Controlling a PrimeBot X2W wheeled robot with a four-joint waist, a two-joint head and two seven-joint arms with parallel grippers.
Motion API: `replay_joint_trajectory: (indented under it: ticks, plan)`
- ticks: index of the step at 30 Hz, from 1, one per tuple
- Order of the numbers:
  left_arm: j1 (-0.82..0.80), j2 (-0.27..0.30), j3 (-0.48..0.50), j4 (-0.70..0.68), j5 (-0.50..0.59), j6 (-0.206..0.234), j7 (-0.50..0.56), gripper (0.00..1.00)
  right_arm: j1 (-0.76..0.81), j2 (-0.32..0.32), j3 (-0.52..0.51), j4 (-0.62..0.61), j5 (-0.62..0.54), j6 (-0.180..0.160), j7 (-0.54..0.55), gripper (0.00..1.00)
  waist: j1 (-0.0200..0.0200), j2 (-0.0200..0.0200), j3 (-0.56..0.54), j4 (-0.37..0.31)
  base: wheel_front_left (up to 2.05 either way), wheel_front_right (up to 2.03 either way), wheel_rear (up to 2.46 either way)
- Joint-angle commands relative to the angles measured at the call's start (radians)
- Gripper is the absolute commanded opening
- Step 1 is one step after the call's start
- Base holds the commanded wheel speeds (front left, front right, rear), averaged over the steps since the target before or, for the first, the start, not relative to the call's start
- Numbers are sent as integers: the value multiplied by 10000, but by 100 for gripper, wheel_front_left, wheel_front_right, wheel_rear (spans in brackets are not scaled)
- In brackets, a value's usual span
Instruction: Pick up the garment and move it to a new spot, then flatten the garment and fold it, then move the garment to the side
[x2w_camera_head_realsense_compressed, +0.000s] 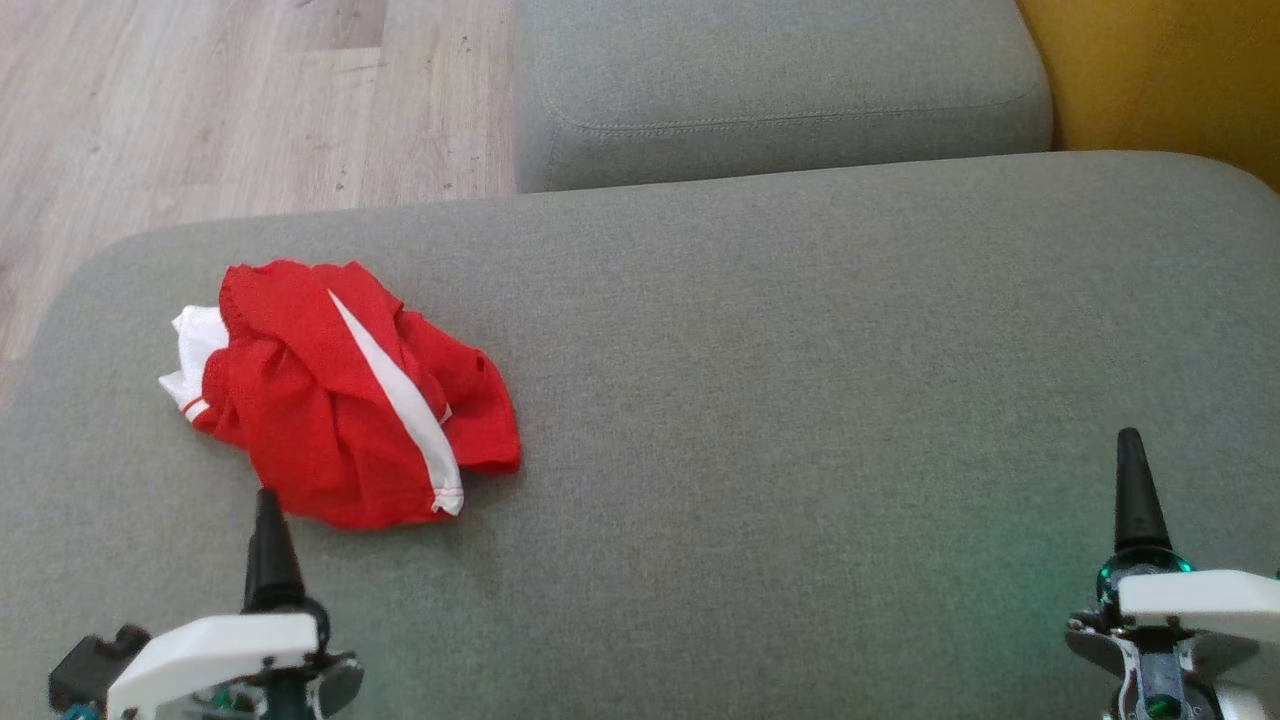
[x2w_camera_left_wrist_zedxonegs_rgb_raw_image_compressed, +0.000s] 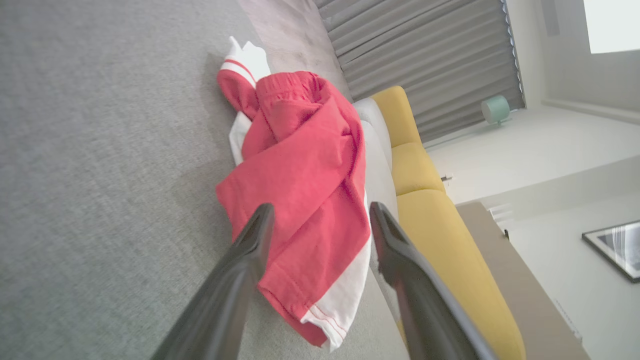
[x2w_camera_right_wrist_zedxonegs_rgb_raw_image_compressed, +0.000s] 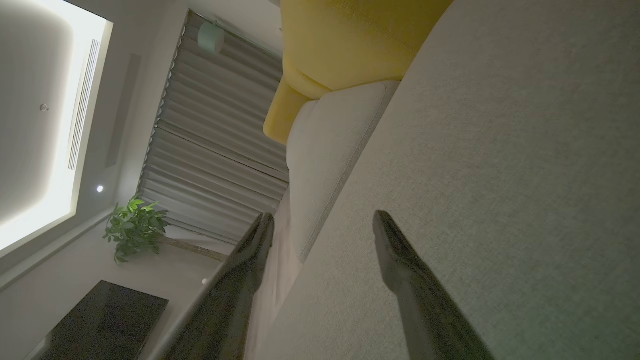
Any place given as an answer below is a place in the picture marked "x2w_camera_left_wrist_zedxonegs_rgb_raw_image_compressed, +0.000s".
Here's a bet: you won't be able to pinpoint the grey sofa cushion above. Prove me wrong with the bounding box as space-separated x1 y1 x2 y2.
352 97 402 321

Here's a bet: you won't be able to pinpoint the dark framed picture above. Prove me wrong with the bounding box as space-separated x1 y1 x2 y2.
581 220 640 284

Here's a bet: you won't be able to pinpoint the grey pleated curtain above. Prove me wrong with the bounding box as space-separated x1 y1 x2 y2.
314 0 526 144

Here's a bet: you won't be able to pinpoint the yellow sofa cushion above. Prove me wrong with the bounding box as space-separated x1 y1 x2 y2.
371 85 422 149
396 189 527 360
391 142 447 197

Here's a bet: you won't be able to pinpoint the red shorts with white band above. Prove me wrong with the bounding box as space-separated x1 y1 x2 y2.
242 71 363 166

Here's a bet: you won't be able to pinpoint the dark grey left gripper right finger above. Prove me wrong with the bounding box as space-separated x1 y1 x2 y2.
369 201 497 360

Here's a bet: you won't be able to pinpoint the mint green lamp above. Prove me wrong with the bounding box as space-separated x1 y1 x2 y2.
481 95 511 127

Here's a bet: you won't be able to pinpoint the bright window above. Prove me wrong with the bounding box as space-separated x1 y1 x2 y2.
582 0 640 55

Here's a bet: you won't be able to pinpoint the beige ledge board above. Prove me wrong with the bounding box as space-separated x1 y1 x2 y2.
455 201 592 360

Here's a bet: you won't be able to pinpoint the red white printed jersey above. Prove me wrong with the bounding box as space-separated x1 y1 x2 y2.
216 36 373 352

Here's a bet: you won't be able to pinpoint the grey fabric sofa seat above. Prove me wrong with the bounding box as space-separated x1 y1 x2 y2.
0 0 411 360

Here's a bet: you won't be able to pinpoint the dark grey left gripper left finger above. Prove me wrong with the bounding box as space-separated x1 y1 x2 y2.
151 202 276 360

